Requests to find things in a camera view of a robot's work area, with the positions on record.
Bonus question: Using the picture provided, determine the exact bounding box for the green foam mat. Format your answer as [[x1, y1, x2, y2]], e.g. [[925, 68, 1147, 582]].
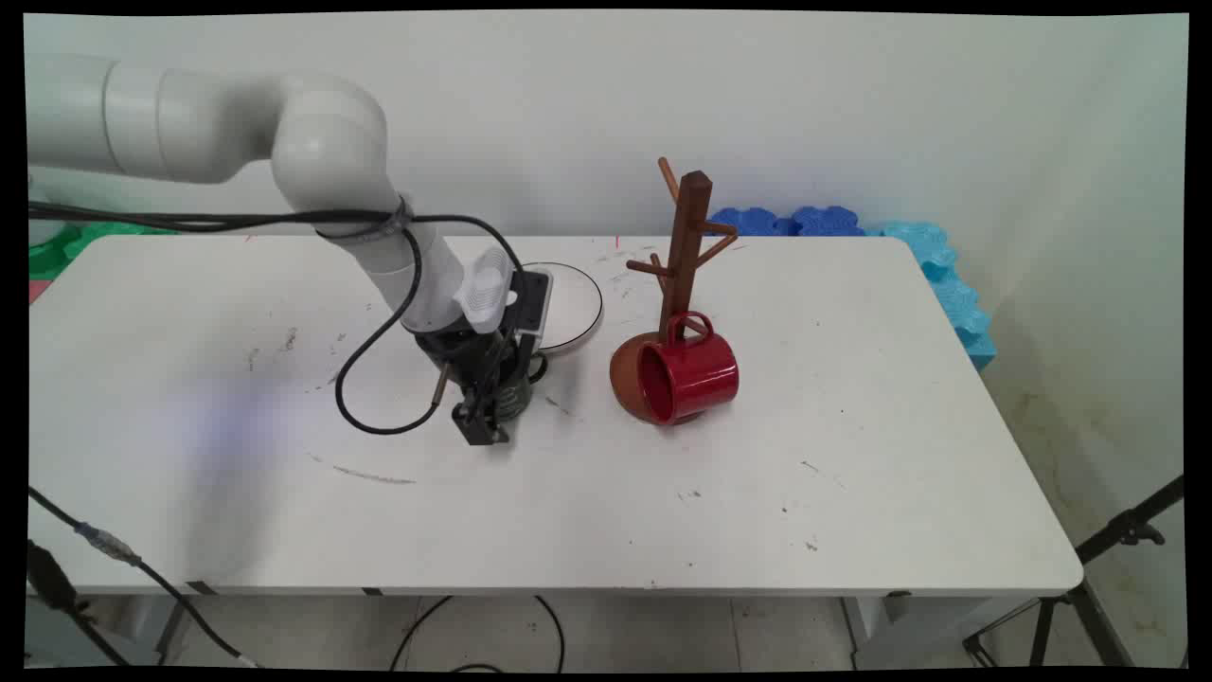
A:
[[28, 218, 181, 281]]

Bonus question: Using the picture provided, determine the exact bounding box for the dark blue foam mat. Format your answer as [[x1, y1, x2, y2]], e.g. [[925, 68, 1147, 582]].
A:
[[708, 206, 868, 238]]

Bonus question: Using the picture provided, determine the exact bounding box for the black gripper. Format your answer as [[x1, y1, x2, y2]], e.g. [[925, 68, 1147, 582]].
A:
[[414, 322, 525, 447]]

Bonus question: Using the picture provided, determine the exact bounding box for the light blue foam mat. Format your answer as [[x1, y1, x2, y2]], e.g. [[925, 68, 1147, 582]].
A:
[[864, 221, 997, 371]]

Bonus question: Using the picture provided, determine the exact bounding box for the black clamp stand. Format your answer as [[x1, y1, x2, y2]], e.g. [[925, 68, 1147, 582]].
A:
[[27, 540, 129, 667]]

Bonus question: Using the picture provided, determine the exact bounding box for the white table leg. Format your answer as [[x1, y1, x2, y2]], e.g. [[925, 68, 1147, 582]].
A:
[[841, 595, 950, 670], [121, 595, 190, 664]]

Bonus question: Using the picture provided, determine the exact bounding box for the dark green mug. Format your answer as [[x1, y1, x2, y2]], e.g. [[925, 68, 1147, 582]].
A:
[[492, 350, 550, 422]]

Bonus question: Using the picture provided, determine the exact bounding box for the red ceramic mug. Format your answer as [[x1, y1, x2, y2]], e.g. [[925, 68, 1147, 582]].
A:
[[636, 311, 740, 425]]

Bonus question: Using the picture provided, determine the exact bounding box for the brown wooden mug tree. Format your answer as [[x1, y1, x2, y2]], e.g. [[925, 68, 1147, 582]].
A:
[[609, 156, 740, 425]]

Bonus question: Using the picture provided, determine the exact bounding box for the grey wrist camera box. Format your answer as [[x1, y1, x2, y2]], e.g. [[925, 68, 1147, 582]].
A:
[[511, 270, 554, 344]]

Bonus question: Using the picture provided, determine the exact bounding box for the white plate with black rim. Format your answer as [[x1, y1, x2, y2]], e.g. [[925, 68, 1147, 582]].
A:
[[521, 262, 604, 358]]

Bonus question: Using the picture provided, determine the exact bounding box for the black cable with grey connector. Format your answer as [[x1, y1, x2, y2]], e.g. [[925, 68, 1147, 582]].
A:
[[28, 486, 262, 669]]

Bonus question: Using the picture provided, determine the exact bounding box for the black tripod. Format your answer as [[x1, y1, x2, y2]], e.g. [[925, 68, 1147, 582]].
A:
[[964, 474, 1186, 669]]

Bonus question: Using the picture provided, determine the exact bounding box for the white ribbed camera bracket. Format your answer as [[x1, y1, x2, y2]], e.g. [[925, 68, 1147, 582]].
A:
[[453, 246, 518, 334]]

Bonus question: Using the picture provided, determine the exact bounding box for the black floor cable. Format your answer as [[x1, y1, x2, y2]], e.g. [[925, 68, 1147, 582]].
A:
[[388, 595, 566, 673]]

